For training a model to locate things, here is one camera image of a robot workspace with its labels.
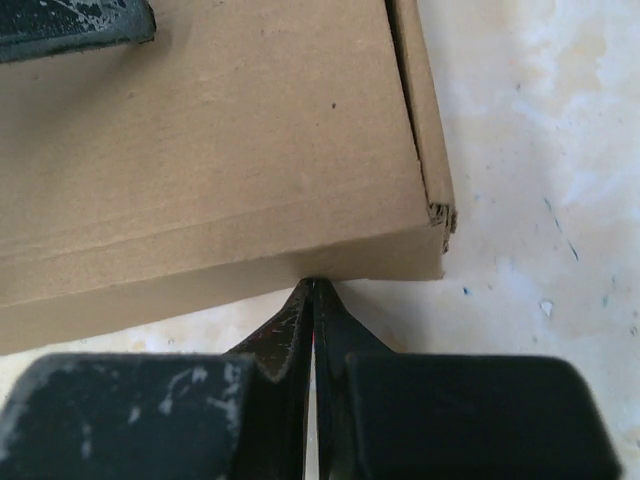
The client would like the brown cardboard box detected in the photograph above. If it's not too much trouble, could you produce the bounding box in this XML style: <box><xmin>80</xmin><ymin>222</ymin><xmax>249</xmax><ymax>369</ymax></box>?
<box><xmin>1</xmin><ymin>1</ymin><xmax>456</xmax><ymax>354</ymax></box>

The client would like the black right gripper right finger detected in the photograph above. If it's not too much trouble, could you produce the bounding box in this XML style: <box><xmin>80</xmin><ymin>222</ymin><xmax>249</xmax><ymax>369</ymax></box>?
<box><xmin>313</xmin><ymin>279</ymin><xmax>623</xmax><ymax>479</ymax></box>

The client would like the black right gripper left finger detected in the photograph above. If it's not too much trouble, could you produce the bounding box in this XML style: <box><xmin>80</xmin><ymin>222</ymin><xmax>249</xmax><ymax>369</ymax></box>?
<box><xmin>1</xmin><ymin>280</ymin><xmax>314</xmax><ymax>479</ymax></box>

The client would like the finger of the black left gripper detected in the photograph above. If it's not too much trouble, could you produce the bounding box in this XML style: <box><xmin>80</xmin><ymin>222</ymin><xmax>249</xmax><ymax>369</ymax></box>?
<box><xmin>1</xmin><ymin>0</ymin><xmax>156</xmax><ymax>63</ymax></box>

